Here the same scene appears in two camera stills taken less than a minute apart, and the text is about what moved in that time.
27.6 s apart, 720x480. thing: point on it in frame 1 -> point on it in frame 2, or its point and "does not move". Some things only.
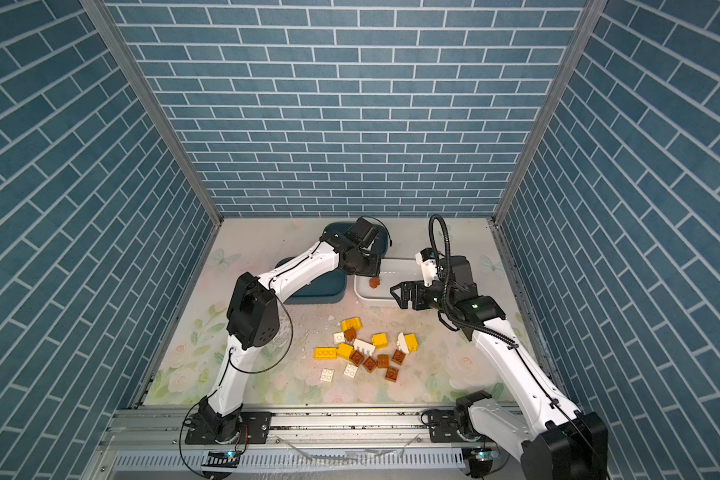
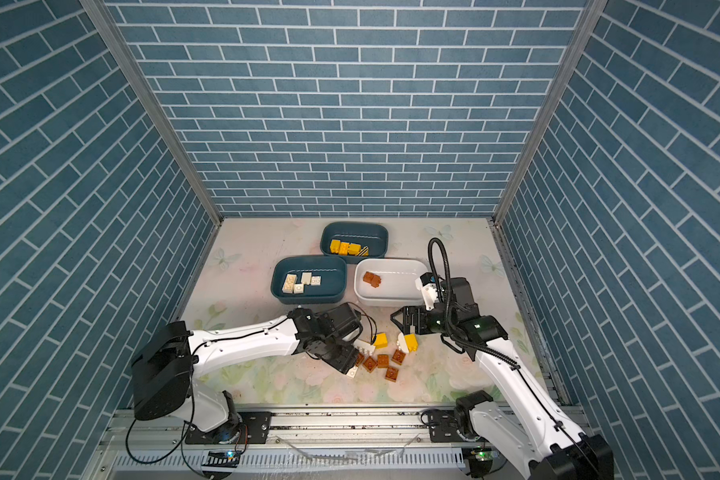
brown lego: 398,356 does not move
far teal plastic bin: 380,244 does not move
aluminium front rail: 308,444 does not move
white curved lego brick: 401,343 does not move
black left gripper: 373,267 -> 348,359
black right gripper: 408,290 -> 421,312
